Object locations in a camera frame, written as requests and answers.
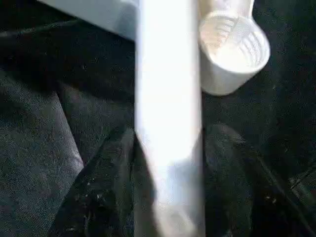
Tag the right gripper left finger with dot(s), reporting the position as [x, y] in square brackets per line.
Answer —
[103, 187]

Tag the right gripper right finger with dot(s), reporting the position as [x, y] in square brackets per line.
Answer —
[247, 197]

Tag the white plastic table leg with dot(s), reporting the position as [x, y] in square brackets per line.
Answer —
[170, 86]

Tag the white plastic table top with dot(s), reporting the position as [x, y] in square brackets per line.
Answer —
[234, 56]

